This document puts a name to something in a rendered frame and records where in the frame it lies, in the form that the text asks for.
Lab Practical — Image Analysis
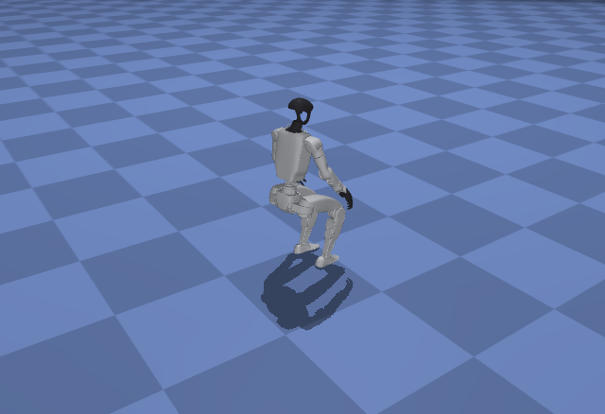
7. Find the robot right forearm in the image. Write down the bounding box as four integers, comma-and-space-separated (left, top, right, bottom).
326, 167, 347, 195

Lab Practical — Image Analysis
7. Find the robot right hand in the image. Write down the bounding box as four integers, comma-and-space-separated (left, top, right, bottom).
339, 188, 353, 210

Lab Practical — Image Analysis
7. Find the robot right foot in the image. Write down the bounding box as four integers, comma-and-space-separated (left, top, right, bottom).
315, 254, 339, 267

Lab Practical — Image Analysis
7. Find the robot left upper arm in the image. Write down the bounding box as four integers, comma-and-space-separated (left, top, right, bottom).
271, 128, 282, 162

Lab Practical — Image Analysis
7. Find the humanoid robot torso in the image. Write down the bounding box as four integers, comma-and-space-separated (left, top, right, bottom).
275, 124, 312, 214

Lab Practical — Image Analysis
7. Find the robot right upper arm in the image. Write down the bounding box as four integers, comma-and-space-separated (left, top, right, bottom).
303, 136, 332, 181

